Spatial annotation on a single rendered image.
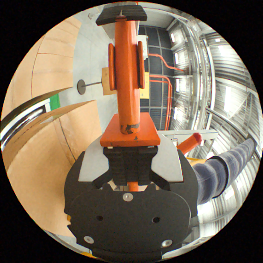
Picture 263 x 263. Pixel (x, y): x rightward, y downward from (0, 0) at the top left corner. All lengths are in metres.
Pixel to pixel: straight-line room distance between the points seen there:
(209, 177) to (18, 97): 1.01
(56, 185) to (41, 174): 0.04
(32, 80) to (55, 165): 0.69
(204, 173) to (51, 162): 0.41
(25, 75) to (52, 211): 0.74
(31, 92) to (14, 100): 0.18
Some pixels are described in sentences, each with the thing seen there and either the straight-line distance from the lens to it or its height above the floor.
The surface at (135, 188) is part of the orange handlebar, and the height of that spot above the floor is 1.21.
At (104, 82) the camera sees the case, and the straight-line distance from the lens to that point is 1.86.
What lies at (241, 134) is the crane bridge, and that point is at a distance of 1.82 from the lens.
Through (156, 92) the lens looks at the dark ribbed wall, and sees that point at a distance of 10.90.
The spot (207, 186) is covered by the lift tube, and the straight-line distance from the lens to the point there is 0.35.
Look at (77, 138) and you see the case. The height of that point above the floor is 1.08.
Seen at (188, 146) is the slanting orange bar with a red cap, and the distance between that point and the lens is 0.16.
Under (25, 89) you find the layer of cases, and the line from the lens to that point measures 0.74.
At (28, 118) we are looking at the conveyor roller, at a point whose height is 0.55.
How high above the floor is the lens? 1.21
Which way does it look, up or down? 2 degrees down
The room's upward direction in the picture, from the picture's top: 88 degrees clockwise
